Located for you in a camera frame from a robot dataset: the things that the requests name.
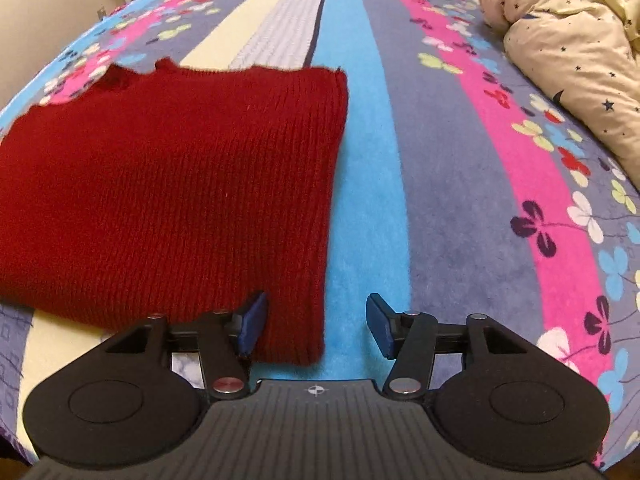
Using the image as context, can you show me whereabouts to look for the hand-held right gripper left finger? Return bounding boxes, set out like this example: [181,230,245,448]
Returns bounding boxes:
[102,290,271,403]

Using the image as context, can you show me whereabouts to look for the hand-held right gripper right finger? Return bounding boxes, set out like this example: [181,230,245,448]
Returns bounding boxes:
[365,293,538,402]

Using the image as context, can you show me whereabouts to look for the red knitted sweater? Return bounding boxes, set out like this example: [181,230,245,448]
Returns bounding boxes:
[0,58,349,367]

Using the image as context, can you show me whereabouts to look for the floral striped blanket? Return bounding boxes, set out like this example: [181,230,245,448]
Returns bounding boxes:
[0,0,640,473]

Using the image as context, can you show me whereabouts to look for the star print beige quilt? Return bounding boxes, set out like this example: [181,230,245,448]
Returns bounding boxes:
[475,0,640,187]

